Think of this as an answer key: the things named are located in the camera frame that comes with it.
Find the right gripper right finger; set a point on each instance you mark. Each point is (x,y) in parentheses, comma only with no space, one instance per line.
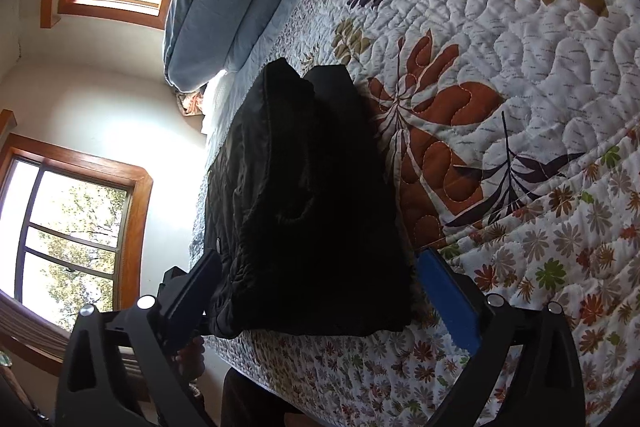
(546,388)

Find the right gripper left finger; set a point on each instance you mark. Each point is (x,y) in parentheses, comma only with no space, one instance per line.
(112,355)

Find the black cargo pants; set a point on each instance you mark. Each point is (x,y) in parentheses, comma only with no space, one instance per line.
(301,215)

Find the left hand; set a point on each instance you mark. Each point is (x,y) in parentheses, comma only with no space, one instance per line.
(190,359)

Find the wooden framed side window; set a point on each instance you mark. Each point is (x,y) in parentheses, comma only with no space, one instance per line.
(72,227)

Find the folded light blue duvet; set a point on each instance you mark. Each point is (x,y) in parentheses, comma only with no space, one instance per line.
(198,38)

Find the light blue pillow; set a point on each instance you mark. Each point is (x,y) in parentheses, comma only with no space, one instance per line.
(265,6)

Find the floral quilted bedspread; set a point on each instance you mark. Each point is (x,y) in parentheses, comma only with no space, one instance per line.
(510,129)

